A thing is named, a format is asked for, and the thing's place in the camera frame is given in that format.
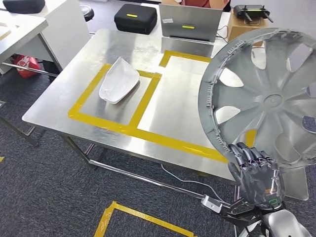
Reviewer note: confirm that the person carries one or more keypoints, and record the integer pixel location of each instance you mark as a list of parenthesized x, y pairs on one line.
[(197, 2)]

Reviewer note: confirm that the silver plastic wheel hubcap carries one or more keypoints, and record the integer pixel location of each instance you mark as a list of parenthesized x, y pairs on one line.
[(271, 98)]

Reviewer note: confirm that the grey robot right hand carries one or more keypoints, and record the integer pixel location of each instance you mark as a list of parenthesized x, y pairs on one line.
[(259, 183)]

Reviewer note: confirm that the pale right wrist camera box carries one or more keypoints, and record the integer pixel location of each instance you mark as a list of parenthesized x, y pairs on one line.
[(211, 204)]

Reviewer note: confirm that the red bag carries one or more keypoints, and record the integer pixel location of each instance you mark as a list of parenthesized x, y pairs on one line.
[(27, 65)]

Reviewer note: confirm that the black case with yellow stripe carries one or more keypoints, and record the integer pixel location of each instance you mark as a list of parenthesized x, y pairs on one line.
[(136, 21)]

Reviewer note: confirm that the white plastic shell part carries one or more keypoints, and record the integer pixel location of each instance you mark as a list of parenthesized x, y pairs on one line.
[(118, 81)]

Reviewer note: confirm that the black round stool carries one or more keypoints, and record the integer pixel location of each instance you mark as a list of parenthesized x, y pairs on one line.
[(87, 12)]

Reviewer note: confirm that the steel workbench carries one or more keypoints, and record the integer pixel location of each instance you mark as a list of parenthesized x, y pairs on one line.
[(173, 98)]

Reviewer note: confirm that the black zip case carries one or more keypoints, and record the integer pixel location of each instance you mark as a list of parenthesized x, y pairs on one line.
[(24, 6)]

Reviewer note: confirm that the silver laptop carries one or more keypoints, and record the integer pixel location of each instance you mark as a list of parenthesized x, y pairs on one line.
[(190, 19)]

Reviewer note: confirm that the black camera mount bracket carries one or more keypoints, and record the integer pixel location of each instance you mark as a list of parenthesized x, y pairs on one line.
[(241, 214)]

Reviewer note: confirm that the cardboard box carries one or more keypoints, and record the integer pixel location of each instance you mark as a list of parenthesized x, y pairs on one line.
[(239, 31)]

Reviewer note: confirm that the white desk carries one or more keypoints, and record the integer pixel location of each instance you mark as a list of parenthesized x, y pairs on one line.
[(19, 32), (69, 29)]

